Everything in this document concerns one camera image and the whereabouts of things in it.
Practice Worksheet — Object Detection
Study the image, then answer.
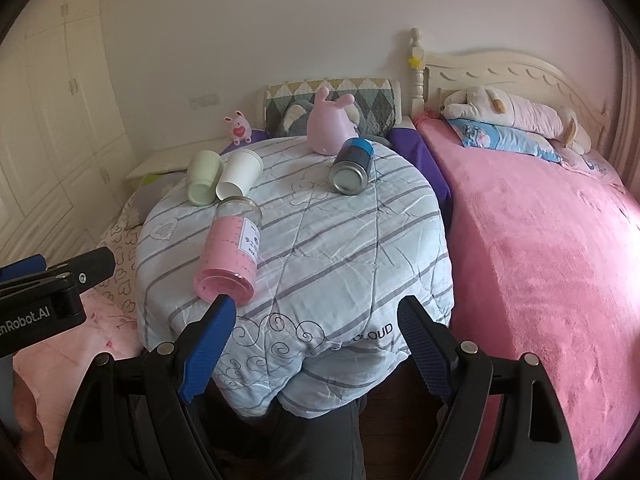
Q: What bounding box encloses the folded pink quilt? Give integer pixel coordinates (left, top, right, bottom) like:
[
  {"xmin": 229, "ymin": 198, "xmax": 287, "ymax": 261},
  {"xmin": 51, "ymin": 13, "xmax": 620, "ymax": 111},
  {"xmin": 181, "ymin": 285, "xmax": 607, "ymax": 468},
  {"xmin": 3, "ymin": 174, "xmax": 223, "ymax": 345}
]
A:
[{"xmin": 13, "ymin": 289, "xmax": 142, "ymax": 453}]

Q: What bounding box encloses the white wardrobe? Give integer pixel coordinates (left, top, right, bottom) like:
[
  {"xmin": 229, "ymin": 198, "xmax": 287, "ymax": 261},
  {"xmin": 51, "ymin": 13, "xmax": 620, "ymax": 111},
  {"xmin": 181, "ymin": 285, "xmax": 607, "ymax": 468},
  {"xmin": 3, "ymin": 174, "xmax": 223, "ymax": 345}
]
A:
[{"xmin": 1, "ymin": 0, "xmax": 137, "ymax": 264}]

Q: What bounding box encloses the patchwork diamond cushion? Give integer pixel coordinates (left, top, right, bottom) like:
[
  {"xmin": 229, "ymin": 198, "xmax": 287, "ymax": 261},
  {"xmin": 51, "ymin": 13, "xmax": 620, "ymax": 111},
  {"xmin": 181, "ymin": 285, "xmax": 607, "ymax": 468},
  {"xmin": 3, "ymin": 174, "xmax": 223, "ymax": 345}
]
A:
[{"xmin": 262, "ymin": 77, "xmax": 402, "ymax": 138}]

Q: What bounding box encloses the large pink rabbit toy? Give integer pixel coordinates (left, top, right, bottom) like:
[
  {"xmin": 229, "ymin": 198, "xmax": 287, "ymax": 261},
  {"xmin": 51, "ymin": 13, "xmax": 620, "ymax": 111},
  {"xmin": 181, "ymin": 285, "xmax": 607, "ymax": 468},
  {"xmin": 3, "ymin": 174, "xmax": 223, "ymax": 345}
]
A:
[{"xmin": 307, "ymin": 87, "xmax": 357, "ymax": 156}]

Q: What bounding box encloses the pink labelled glass jar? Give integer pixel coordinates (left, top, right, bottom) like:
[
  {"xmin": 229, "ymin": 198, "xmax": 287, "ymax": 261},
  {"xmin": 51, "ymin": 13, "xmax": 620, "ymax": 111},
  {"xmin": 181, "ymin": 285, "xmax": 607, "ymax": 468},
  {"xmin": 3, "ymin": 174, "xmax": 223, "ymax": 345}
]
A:
[{"xmin": 193, "ymin": 196, "xmax": 262, "ymax": 306}]

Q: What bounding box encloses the black blue drink can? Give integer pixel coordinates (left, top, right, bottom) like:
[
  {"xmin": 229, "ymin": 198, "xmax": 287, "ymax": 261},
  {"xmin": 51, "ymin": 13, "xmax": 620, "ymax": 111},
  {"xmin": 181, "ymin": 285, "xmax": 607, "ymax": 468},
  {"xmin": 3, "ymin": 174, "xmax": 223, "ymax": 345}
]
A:
[{"xmin": 329, "ymin": 138, "xmax": 374, "ymax": 195}]

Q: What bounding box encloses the cream bedside table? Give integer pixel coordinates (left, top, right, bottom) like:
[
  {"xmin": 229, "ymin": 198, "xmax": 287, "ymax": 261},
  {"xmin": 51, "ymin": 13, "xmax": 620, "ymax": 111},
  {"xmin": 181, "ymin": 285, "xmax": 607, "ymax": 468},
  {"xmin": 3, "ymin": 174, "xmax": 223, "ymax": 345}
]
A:
[{"xmin": 127, "ymin": 138, "xmax": 230, "ymax": 180}]

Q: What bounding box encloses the small pink bunny figure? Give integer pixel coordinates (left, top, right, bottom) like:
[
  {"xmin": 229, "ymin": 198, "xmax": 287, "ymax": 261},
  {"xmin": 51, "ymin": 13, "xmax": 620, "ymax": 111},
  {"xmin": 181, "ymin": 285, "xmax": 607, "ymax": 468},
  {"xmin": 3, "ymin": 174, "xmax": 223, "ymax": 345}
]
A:
[{"xmin": 224, "ymin": 110, "xmax": 253, "ymax": 146}]

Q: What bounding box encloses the pink fleece blanket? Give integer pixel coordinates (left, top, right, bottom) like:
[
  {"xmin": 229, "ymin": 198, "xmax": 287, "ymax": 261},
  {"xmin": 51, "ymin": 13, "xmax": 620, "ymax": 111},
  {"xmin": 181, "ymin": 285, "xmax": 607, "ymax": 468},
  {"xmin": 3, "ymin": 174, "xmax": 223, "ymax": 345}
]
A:
[{"xmin": 416, "ymin": 115, "xmax": 639, "ymax": 479}]

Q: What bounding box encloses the white wall outlet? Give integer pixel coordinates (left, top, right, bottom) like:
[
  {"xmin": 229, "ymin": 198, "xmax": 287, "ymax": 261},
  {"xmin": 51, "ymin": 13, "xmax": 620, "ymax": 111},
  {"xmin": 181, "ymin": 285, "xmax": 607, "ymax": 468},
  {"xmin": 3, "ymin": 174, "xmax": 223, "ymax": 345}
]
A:
[{"xmin": 188, "ymin": 92, "xmax": 220, "ymax": 110}]

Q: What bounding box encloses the white pink plush dog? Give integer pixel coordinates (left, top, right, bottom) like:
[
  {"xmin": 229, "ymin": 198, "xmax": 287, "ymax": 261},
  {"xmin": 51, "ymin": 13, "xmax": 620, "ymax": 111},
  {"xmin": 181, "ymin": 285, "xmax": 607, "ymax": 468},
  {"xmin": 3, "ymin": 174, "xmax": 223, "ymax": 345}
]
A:
[{"xmin": 440, "ymin": 86, "xmax": 592, "ymax": 155}]

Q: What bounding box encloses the cream wooden headboard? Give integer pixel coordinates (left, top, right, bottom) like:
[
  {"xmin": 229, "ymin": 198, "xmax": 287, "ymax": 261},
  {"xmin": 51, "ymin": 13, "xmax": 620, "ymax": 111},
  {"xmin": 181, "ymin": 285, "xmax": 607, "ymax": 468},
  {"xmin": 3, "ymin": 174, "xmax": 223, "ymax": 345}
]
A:
[{"xmin": 409, "ymin": 27, "xmax": 611, "ymax": 141}]

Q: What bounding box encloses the heart pattern bed sheet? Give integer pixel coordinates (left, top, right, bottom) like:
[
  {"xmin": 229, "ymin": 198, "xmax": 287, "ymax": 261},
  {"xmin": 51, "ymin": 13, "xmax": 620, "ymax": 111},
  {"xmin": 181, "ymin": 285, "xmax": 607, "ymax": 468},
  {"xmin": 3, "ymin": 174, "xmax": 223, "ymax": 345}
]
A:
[{"xmin": 96, "ymin": 196, "xmax": 142, "ymax": 314}]

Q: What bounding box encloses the pale green cup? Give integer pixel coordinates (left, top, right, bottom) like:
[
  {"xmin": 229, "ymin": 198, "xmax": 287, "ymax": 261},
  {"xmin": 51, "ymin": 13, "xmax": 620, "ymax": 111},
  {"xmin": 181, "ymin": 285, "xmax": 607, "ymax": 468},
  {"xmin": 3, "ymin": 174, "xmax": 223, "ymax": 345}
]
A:
[{"xmin": 186, "ymin": 150, "xmax": 224, "ymax": 206}]

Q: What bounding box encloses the dark trouser leg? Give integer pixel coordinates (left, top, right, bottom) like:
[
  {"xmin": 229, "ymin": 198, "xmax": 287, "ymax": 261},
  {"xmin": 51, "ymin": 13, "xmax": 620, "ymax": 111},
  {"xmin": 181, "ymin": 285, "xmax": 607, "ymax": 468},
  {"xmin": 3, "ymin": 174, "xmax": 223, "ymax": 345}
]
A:
[{"xmin": 234, "ymin": 396, "xmax": 367, "ymax": 479}]

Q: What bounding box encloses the blue cartoon pillow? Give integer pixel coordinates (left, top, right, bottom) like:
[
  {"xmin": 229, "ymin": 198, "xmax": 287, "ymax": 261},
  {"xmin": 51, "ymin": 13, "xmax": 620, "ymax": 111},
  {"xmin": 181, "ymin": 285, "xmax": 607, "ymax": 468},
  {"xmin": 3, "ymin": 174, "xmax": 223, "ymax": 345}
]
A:
[{"xmin": 447, "ymin": 118, "xmax": 562, "ymax": 164}]

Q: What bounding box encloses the white paper cup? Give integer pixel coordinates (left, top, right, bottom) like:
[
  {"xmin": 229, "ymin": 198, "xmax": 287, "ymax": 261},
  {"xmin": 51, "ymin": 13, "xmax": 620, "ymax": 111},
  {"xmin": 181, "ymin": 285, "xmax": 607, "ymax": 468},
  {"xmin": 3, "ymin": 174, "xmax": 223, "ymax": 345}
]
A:
[{"xmin": 216, "ymin": 148, "xmax": 264, "ymax": 200}]

